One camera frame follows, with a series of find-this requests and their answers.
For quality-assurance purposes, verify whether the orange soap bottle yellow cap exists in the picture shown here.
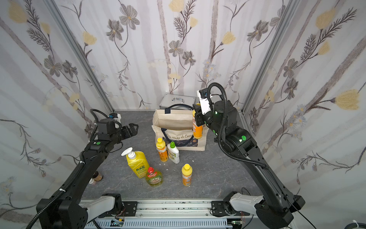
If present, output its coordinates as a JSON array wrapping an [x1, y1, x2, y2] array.
[[193, 110, 203, 139], [182, 164, 193, 186], [156, 138, 168, 162]]

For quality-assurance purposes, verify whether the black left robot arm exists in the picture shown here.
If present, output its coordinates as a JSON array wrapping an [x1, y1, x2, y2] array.
[[27, 117, 139, 229]]

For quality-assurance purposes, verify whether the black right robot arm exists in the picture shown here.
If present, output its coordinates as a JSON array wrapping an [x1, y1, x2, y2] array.
[[193, 83, 305, 229]]

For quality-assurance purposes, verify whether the beige canvas shopping bag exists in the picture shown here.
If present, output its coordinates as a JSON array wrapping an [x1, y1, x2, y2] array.
[[152, 105, 208, 151]]

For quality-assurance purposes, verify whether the green soap bottle red cap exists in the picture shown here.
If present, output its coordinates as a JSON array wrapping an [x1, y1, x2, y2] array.
[[145, 167, 163, 187]]

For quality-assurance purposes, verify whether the yellow Axe pump bottle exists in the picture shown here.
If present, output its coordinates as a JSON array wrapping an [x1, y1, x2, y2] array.
[[121, 148, 150, 178]]

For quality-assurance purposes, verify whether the silver aluminium case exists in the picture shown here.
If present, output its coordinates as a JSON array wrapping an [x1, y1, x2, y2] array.
[[159, 94, 196, 110]]

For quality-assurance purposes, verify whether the white bottle green cap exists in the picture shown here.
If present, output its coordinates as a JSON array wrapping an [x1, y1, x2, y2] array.
[[168, 141, 180, 164]]

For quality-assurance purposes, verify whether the small brown jar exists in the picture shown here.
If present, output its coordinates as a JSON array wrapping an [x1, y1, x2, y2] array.
[[89, 171, 103, 185]]

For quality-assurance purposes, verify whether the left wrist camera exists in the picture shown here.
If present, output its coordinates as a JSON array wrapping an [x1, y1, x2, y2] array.
[[109, 112, 121, 122]]

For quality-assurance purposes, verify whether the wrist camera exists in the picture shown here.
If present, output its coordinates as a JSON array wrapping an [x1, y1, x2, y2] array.
[[197, 88, 212, 115], [109, 112, 121, 122]]

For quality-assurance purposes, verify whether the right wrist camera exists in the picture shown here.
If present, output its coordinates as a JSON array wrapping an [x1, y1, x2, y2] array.
[[197, 88, 212, 115]]

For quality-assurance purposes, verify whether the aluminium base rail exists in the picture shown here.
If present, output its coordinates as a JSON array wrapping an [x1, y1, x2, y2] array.
[[85, 199, 266, 229]]

